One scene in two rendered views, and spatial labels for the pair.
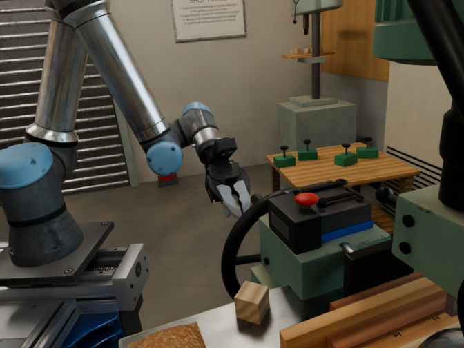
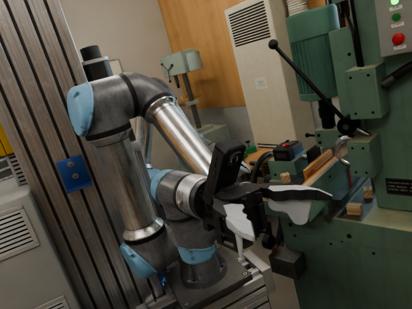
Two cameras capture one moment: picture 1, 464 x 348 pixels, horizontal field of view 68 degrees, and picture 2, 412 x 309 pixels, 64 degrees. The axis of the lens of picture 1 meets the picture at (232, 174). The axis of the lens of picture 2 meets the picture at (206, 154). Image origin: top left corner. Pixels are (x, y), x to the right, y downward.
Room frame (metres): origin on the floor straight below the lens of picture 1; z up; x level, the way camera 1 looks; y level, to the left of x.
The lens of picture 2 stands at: (-0.69, 0.73, 1.44)
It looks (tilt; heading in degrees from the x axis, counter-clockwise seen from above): 16 degrees down; 337
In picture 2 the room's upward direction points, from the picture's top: 16 degrees counter-clockwise
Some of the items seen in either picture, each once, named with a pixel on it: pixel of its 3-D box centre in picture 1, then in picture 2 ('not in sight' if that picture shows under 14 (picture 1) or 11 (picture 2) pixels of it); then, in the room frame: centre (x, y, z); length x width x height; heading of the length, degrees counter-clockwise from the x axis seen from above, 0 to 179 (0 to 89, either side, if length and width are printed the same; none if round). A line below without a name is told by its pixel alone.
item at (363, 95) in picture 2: not in sight; (366, 91); (0.01, -0.13, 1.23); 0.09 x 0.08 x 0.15; 18
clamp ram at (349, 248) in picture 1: (361, 264); (308, 157); (0.35, -0.15, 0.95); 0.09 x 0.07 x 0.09; 108
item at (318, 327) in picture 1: (374, 321); (319, 165); (0.28, -0.14, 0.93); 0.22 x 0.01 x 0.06; 108
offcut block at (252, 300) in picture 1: (252, 302); (285, 178); (0.34, -0.01, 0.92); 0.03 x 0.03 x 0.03; 61
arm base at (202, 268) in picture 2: not in sight; (200, 259); (0.19, 0.47, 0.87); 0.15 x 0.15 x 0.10
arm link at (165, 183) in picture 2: not in sight; (178, 190); (-0.09, 0.56, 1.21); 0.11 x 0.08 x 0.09; 10
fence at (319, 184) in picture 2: not in sight; (341, 164); (0.22, -0.19, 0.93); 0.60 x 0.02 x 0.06; 108
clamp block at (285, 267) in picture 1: (319, 250); (290, 164); (0.44, -0.12, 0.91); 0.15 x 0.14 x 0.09; 108
